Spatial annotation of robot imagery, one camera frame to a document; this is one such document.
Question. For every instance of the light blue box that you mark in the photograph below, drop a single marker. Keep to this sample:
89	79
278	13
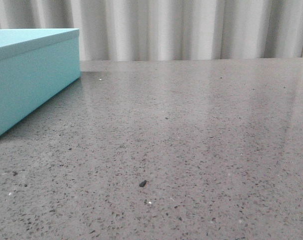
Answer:
35	65

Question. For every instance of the grey pleated curtain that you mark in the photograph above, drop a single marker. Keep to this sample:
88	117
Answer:
160	30

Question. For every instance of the small black debris piece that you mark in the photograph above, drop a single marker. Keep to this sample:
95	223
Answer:
143	183

